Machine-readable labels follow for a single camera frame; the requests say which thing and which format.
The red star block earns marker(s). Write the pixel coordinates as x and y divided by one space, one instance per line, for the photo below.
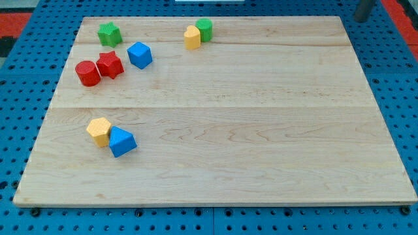
109 64

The green star block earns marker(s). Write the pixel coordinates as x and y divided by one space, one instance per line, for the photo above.
109 34

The green cylinder block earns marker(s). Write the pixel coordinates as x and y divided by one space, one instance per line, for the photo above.
205 26

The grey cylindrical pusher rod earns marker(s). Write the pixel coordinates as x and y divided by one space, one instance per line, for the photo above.
363 10

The blue cube block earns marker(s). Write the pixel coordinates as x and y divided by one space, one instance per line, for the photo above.
140 55

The blue triangle block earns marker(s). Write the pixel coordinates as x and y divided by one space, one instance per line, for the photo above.
121 141

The wooden board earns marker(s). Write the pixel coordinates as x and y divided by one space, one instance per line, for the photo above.
273 111

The yellow heart block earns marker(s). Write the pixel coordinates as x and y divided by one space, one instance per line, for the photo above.
192 38

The yellow hexagon block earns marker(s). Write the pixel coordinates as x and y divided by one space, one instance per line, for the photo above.
99 130

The red cylinder block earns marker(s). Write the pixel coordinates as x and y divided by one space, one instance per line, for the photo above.
88 73

